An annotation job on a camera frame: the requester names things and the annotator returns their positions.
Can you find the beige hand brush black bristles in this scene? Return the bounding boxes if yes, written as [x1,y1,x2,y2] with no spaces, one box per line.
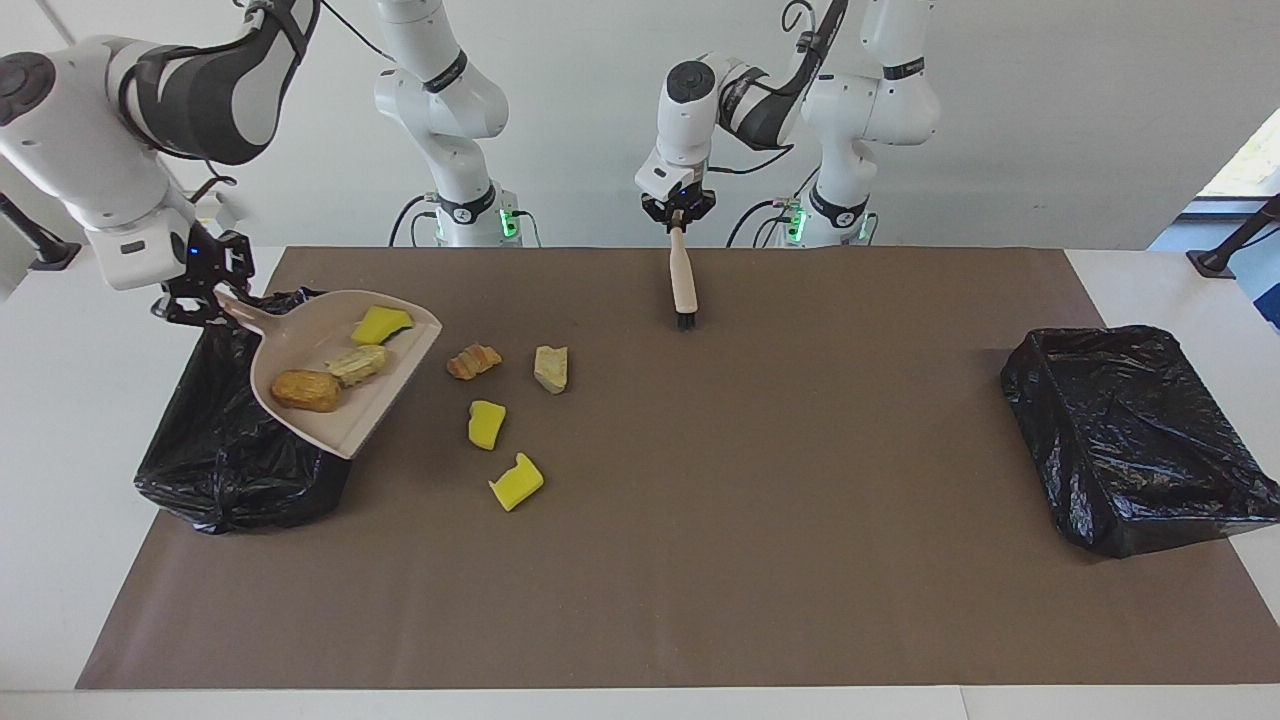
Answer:
[668,212,700,333]

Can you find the white wall conduit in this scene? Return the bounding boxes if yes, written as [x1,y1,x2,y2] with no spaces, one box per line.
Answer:
[38,0,79,49]

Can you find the pale beige sponge piece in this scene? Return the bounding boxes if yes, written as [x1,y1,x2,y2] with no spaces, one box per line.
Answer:
[325,344,391,387]

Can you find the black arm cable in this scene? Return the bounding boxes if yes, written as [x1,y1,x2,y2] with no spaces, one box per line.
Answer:
[118,0,401,206]
[710,0,851,176]

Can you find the black stand foot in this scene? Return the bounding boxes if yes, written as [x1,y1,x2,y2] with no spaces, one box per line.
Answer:
[1187,193,1280,279]
[0,195,81,272]

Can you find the yellow sponge wedge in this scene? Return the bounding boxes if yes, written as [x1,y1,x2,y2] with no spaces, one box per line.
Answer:
[350,305,414,347]

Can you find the beige plastic dustpan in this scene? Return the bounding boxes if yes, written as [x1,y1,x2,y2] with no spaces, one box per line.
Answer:
[213,283,444,461]

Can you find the yellow sponge block piece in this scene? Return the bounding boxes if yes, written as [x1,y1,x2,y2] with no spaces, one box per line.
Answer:
[467,400,508,452]

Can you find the orange striped sponge piece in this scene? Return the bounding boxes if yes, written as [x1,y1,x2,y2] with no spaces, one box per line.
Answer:
[446,343,504,382]

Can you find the pale green sponge chunk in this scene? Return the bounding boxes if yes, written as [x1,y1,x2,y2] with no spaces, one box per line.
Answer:
[533,345,570,396]

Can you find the brown oval sponge piece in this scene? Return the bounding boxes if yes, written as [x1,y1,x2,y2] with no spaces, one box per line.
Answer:
[270,369,343,414]

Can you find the notched yellow sponge piece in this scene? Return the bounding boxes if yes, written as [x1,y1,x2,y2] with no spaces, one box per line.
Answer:
[488,452,546,513]

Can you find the white wall socket box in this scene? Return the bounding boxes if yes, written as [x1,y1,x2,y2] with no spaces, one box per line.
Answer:
[192,190,241,233]

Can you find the bright window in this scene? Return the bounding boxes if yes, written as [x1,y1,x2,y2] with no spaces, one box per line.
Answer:
[1197,95,1280,201]

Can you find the blue object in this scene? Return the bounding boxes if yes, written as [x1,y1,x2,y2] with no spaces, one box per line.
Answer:
[1245,240,1280,331]

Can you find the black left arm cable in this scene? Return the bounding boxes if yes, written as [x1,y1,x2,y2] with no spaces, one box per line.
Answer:
[710,0,851,176]

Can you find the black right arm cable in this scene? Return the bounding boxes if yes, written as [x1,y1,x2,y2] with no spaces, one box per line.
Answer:
[118,0,401,206]

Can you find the brown table mat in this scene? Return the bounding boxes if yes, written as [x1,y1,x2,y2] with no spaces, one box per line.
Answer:
[75,246,1280,691]

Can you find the black bag-lined bin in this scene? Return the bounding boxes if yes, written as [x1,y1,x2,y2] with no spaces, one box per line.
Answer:
[1000,325,1280,559]
[133,288,353,535]

